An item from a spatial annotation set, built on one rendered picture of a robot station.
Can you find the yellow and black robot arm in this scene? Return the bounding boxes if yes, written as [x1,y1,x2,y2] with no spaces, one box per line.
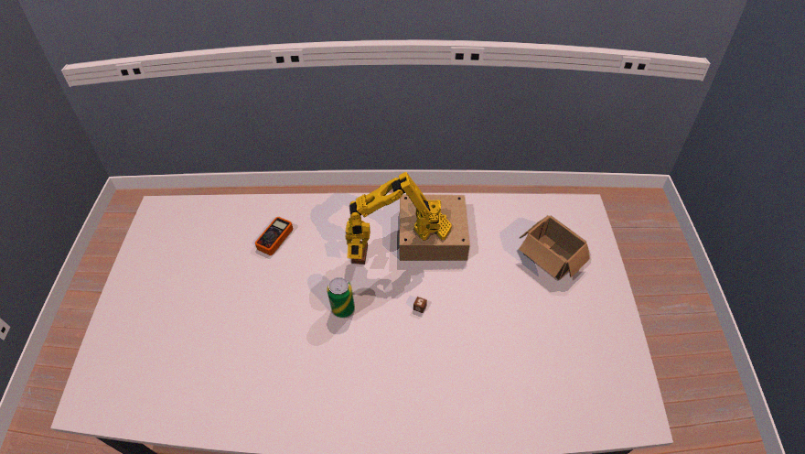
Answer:
[349,172,452,240]

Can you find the green and yellow drink can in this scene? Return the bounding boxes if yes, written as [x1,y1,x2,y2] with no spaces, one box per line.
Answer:
[327,277,355,318]

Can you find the orange pocket multimeter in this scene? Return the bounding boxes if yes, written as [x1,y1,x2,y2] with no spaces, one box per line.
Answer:
[255,217,293,255]

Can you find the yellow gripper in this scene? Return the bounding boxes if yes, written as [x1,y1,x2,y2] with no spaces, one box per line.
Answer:
[346,221,370,259]

